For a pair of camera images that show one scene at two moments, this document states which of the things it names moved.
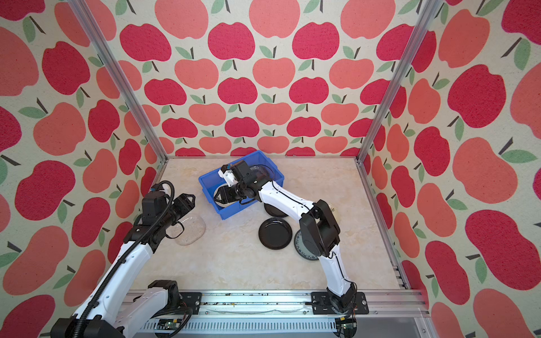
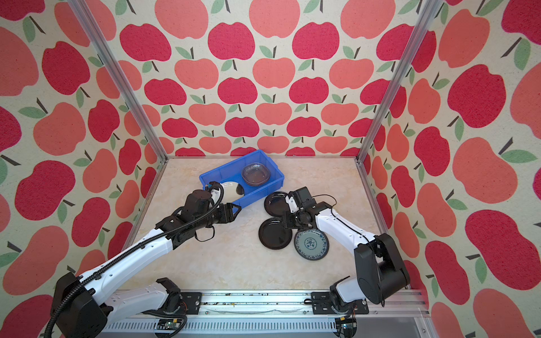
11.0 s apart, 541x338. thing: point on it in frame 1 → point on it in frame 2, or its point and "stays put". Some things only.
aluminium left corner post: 82,9 stays put
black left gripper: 185,203 → 227,214
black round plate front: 275,233 stays put
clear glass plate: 263,172 stays put
